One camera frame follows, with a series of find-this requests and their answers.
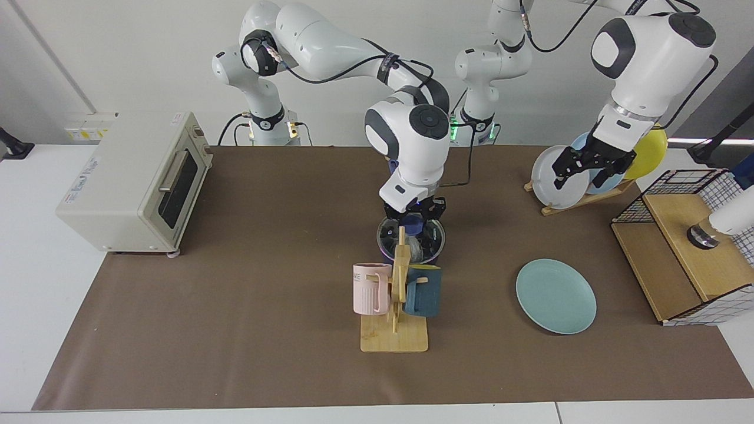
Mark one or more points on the glass lid with blue knob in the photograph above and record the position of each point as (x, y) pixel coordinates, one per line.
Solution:
(427, 250)

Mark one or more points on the white plate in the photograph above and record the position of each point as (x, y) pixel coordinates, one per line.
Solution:
(545, 176)

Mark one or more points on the light blue plate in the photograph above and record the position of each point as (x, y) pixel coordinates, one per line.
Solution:
(580, 141)

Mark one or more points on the wooden plate rack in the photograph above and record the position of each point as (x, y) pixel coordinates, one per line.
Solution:
(580, 202)

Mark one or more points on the yellow plate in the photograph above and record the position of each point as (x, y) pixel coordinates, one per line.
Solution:
(651, 150)

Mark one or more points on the teal plate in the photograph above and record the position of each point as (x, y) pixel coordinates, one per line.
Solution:
(556, 297)

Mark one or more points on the dark teal cup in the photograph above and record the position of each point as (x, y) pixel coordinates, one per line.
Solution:
(425, 294)

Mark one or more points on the pink ribbed cup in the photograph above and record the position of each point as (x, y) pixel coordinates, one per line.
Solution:
(368, 291)

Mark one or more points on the wooden cup stand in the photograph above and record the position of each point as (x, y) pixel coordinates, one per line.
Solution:
(393, 338)

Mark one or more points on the black stand leg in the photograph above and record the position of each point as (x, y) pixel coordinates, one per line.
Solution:
(721, 136)

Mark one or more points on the white cylinder with silver end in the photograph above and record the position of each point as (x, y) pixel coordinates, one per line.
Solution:
(733, 215)

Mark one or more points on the brown table cloth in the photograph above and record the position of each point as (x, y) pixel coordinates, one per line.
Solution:
(294, 365)

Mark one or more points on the pale toaster oven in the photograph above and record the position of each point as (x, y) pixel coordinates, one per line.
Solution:
(112, 182)

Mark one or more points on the black stand foot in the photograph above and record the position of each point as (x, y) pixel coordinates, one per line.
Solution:
(15, 148)

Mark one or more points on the white wall socket strip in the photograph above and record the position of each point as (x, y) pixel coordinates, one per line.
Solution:
(88, 131)

